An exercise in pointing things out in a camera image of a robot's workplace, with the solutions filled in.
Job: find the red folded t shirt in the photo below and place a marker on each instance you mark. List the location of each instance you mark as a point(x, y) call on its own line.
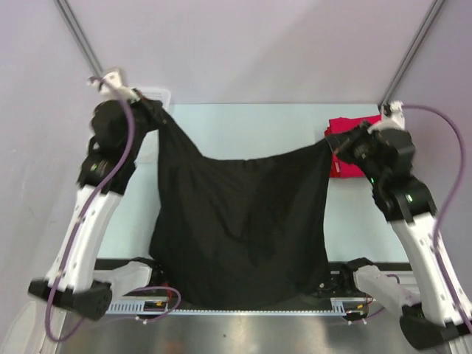
point(335, 169)

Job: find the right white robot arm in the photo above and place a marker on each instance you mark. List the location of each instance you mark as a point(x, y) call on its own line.
point(436, 315)

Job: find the aluminium frame post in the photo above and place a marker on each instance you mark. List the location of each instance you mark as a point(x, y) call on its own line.
point(418, 40)
point(72, 23)

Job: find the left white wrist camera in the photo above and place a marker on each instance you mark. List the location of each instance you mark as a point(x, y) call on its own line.
point(111, 86)

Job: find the left aluminium frame post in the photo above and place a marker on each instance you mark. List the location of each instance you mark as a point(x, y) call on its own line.
point(72, 23)

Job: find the black t shirt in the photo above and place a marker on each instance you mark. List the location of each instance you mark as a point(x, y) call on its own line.
point(239, 234)

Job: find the white plastic basket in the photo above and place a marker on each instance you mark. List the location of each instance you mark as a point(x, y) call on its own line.
point(148, 152)

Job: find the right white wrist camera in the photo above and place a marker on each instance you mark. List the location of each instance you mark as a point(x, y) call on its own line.
point(392, 117)

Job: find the white slotted cable duct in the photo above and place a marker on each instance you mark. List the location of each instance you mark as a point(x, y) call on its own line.
point(157, 307)

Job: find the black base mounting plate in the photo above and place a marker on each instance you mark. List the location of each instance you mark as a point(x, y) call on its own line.
point(319, 300)

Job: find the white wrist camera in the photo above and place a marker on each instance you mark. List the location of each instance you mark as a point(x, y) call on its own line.
point(111, 86)
point(392, 117)

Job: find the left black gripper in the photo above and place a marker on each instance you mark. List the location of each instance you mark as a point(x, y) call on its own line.
point(150, 107)

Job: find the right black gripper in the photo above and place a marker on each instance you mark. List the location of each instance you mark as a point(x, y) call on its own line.
point(346, 141)

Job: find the right aluminium frame post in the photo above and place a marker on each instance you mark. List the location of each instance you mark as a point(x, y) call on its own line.
point(418, 40)

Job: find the pink folded t shirt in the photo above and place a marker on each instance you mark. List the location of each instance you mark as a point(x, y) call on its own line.
point(342, 124)

